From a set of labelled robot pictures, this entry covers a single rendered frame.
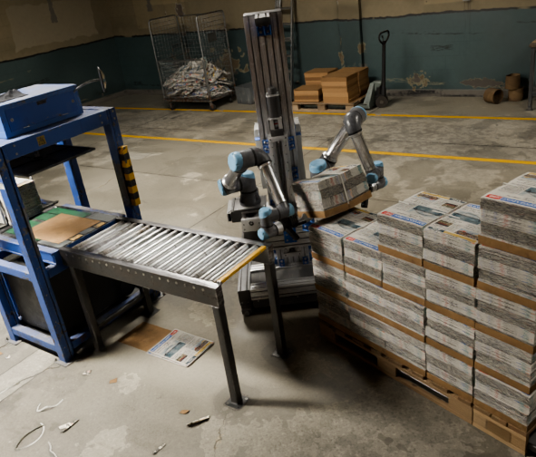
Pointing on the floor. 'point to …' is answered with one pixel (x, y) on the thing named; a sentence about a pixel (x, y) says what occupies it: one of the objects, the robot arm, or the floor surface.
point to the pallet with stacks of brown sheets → (332, 89)
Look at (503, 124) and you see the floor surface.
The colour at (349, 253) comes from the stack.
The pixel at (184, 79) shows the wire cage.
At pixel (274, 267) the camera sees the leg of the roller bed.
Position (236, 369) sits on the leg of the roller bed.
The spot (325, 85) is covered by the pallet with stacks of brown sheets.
